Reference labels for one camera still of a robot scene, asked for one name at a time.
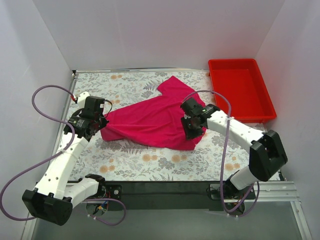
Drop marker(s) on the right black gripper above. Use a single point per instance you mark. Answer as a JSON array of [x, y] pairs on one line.
[[189, 124]]

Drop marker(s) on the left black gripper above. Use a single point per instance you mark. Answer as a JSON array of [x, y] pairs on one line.
[[99, 121]]

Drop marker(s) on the magenta t shirt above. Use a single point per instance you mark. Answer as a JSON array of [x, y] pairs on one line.
[[155, 122]]

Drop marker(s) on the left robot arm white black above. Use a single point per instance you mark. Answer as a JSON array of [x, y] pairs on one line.
[[51, 200]]

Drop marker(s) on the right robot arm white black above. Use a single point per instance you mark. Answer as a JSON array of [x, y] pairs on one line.
[[265, 149]]

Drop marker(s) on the floral patterned table mat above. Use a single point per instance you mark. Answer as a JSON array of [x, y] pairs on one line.
[[123, 160]]

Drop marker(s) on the red plastic bin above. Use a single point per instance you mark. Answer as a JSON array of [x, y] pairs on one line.
[[241, 83]]

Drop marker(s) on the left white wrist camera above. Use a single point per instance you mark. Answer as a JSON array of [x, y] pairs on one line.
[[80, 98]]

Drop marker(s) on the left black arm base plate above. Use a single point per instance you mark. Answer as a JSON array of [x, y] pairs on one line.
[[113, 191]]

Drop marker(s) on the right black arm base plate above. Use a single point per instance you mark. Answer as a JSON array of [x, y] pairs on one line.
[[213, 192]]

